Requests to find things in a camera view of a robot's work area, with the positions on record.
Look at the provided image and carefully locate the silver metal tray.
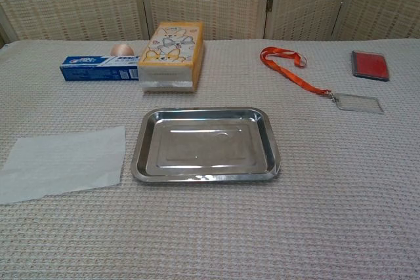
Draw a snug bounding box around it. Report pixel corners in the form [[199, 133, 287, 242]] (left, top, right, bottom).
[[130, 106, 282, 184]]

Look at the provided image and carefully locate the yellow corgi print tissue pack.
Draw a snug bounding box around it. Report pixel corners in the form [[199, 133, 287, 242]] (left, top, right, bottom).
[[136, 21, 205, 94]]

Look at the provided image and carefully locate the beige woven tablecloth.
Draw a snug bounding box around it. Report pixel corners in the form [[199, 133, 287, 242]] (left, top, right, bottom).
[[0, 38, 420, 280]]

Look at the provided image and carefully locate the peach egg-shaped object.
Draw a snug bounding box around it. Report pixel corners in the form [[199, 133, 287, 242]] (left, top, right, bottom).
[[110, 43, 136, 58]]

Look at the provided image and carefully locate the blue toothpaste box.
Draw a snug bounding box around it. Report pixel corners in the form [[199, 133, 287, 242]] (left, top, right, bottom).
[[59, 54, 140, 82]]

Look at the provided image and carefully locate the clear plastic badge holder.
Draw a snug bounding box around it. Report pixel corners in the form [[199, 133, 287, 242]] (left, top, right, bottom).
[[330, 91, 385, 115]]

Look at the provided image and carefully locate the red ink pad case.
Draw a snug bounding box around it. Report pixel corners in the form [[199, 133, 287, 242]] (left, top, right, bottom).
[[350, 49, 391, 82]]

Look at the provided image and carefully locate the woven folding screen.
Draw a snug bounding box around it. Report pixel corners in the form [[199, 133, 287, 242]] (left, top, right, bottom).
[[0, 0, 420, 43]]

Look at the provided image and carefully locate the orange lanyard strap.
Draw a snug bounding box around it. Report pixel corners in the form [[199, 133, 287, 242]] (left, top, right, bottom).
[[259, 46, 333, 98]]

